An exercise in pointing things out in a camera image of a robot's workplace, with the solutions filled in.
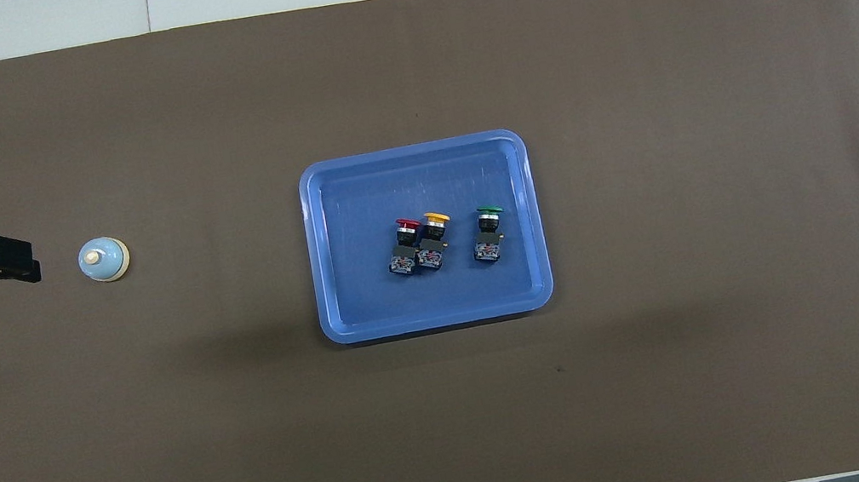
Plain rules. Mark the brown table mat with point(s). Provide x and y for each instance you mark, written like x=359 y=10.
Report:
x=170 y=454

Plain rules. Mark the blue plastic tray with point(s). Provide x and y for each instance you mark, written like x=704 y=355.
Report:
x=368 y=285

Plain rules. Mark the light blue desk bell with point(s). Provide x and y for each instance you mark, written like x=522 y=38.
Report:
x=103 y=261

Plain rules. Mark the yellow push button switch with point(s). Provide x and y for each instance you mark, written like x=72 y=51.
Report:
x=434 y=244

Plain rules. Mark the green push button switch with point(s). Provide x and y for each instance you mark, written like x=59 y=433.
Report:
x=488 y=236

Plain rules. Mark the red push button switch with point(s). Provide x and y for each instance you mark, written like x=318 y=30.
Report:
x=403 y=249

